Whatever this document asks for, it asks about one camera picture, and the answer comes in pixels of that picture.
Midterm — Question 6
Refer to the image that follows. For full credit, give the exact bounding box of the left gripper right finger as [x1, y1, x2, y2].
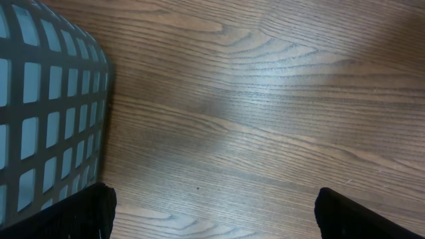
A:
[314, 187, 424, 239]

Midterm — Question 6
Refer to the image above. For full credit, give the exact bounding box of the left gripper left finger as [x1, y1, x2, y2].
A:
[1, 183, 117, 239]

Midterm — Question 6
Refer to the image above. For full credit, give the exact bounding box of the grey plastic basket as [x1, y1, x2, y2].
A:
[1, 0, 112, 228]

